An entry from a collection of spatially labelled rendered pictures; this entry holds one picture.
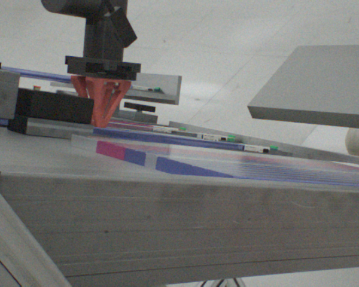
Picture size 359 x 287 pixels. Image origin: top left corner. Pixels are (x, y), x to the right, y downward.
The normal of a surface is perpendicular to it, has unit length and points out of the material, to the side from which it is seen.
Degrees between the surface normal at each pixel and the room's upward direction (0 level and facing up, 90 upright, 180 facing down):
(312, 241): 90
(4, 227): 90
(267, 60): 0
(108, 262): 90
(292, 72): 0
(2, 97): 90
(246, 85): 0
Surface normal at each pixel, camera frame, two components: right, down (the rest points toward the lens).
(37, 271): 0.66, 0.15
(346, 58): -0.40, -0.75
